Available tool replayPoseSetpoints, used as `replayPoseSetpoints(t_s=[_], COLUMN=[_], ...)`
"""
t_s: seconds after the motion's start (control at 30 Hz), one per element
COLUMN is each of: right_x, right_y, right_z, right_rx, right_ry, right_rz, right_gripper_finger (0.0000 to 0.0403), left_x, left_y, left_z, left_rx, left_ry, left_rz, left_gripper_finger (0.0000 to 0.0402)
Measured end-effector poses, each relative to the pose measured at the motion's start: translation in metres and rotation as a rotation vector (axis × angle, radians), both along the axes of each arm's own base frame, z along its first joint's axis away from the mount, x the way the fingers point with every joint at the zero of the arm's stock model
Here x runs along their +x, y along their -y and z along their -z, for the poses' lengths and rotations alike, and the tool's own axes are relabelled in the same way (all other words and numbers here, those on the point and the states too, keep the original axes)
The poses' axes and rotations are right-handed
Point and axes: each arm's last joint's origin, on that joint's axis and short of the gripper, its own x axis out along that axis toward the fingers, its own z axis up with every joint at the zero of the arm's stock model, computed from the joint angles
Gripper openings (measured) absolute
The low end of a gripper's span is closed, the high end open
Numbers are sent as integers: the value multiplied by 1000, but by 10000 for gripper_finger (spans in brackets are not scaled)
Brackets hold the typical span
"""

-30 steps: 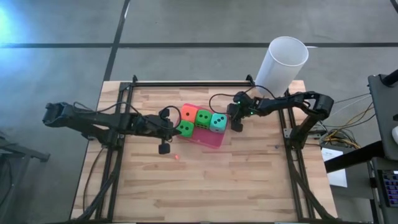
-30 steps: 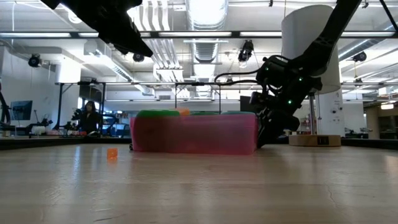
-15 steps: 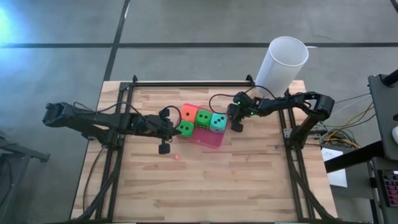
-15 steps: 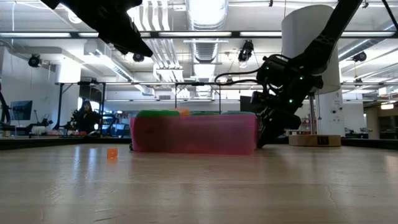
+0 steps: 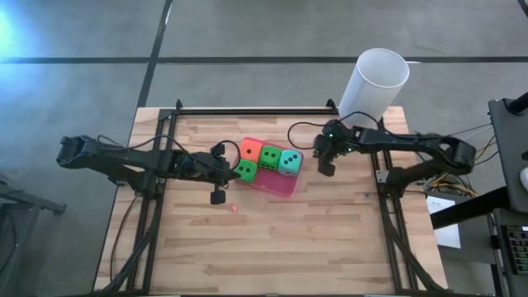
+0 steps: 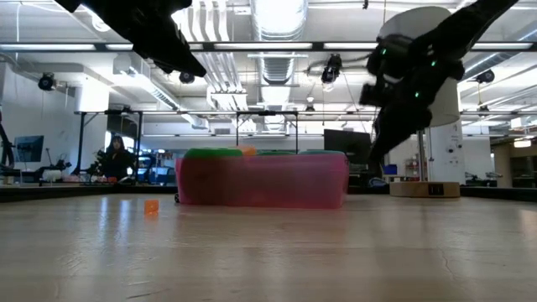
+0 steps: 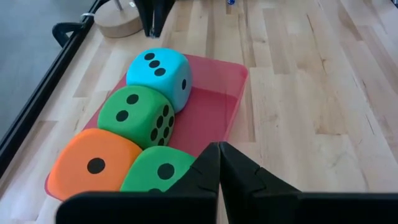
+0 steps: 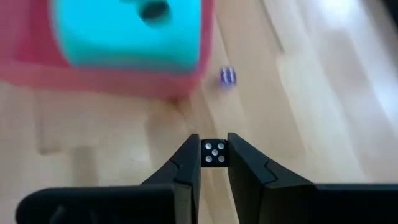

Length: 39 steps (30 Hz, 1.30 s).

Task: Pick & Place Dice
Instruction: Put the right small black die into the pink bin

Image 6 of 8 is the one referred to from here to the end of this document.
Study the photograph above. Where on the metal lamp pole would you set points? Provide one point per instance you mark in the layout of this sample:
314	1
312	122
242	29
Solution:
420	159

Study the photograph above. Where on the black monitor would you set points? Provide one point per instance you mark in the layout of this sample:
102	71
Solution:
348	144

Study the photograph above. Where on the light blue foam die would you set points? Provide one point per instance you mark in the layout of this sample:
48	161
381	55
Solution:
321	152

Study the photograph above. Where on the person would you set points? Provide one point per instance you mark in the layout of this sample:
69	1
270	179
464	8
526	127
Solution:
116	161

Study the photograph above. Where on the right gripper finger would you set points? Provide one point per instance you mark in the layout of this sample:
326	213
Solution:
394	134

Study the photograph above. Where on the white cylindrical cup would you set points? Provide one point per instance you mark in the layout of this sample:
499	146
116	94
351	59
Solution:
449	105

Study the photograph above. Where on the small blue screen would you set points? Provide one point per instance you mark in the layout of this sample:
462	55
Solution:
389	169

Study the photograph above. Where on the silver ventilation duct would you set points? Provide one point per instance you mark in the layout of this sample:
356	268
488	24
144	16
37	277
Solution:
279	25

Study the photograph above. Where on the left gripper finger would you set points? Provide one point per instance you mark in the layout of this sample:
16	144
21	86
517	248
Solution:
191	65

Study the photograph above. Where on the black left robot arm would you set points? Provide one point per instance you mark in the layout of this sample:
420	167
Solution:
117	17

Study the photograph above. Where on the small red die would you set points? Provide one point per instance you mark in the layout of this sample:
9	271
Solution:
151	207

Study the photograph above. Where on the green foam die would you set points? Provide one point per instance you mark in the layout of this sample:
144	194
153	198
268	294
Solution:
212	152
277	152

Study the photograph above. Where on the black overhead camera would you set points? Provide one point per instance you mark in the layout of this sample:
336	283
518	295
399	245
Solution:
331	69

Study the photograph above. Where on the pink translucent plastic tray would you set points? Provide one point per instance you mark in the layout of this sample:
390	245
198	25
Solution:
268	184

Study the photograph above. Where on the monitor with blue screen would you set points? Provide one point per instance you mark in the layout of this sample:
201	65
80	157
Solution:
28	149

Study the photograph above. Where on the orange foam die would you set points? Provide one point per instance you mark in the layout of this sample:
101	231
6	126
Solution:
247	150

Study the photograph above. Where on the black background rig frame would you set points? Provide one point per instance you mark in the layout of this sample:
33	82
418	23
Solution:
107	112
268	112

